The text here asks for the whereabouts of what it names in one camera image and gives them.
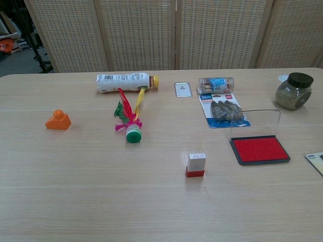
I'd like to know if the red ink pad clear lid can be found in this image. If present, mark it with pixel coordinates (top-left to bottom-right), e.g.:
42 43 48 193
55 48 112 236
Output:
228 108 292 166

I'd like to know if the black tripod stand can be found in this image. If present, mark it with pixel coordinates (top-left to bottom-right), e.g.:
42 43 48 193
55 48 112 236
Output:
14 0 54 74

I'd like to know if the yellow pen card package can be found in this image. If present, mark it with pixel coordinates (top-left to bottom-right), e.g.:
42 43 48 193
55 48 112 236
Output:
304 151 323 177

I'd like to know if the white and red stamp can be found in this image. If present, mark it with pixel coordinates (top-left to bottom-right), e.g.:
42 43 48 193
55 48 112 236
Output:
185 152 206 178

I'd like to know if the orange toy block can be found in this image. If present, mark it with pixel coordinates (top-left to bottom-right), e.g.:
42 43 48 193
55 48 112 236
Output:
45 109 72 131

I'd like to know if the wooden folding screen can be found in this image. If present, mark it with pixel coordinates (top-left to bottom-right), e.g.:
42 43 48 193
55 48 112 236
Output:
23 0 323 74

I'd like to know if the orange plastic bag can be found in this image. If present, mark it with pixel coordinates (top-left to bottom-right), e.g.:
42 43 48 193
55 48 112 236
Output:
0 38 14 53

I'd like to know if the blue tape roll package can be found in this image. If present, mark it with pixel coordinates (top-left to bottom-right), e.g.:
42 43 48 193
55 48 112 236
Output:
198 93 251 130

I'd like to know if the glass jar black lid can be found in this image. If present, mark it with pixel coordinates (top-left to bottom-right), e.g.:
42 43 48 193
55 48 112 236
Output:
275 72 314 111

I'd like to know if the colourful feather shuttlecock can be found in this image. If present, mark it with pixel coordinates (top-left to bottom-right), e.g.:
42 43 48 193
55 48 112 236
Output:
113 87 146 145

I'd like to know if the clear plastic tube container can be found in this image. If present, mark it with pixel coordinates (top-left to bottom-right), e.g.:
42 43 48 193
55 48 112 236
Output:
197 77 235 95

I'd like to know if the white drink bottle yellow cap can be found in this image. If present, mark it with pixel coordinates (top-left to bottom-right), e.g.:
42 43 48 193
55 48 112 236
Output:
95 72 160 94

